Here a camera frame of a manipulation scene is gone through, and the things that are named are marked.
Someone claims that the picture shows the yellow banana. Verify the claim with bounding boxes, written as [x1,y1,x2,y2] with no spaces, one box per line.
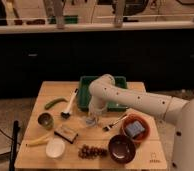
[26,133,52,146]

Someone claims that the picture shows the white handled dish brush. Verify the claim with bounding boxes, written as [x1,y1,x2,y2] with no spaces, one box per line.
[61,89,78,119]

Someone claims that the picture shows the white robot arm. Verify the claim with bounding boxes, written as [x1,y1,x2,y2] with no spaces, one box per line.
[89,74,194,171]

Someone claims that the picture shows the bunch of dark grapes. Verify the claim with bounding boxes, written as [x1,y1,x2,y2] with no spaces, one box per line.
[78,144,108,159]

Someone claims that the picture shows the clear glass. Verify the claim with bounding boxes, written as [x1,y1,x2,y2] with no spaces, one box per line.
[85,113,98,126]

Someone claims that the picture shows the green cucumber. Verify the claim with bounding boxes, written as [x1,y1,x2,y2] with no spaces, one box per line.
[44,98,68,110]

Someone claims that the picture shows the brown black sponge block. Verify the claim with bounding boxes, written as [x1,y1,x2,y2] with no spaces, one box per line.
[54,125,78,144]

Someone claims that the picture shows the dark brown bowl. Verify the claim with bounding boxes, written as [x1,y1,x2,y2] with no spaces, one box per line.
[108,135,136,164]

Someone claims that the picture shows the orange bowl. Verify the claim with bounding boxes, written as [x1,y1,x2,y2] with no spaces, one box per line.
[120,114,150,144]

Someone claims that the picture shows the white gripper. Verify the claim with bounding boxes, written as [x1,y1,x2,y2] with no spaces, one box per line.
[88,98,107,121]

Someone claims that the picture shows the blue grey towel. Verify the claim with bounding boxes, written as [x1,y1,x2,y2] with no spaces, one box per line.
[125,121,145,138]

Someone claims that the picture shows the green plastic tray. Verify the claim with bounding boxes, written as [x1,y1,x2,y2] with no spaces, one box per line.
[77,76,127,112]

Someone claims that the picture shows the black stand pole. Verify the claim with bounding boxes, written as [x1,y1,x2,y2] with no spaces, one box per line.
[9,120,20,171]

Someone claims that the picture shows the white railing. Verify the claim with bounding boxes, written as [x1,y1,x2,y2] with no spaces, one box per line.
[0,0,194,34]

